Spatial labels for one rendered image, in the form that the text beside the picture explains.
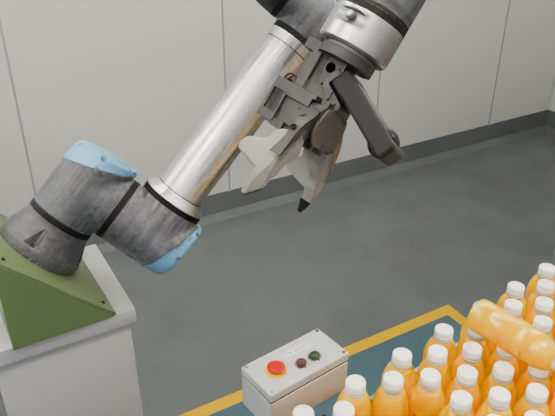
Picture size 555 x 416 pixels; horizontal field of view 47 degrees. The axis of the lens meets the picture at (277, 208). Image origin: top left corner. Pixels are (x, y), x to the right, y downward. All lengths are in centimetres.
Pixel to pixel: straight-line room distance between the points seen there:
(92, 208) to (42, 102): 209
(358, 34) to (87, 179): 82
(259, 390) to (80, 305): 43
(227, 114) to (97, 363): 64
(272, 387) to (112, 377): 48
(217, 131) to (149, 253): 31
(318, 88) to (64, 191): 78
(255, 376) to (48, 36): 245
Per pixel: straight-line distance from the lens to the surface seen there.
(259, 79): 139
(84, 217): 142
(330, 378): 134
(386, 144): 71
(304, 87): 77
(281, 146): 70
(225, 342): 305
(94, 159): 140
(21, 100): 344
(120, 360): 157
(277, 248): 371
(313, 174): 80
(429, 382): 128
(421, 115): 478
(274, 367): 128
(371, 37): 74
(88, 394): 160
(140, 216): 141
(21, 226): 145
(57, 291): 138
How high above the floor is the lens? 198
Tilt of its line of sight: 29 degrees down
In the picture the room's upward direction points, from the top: straight up
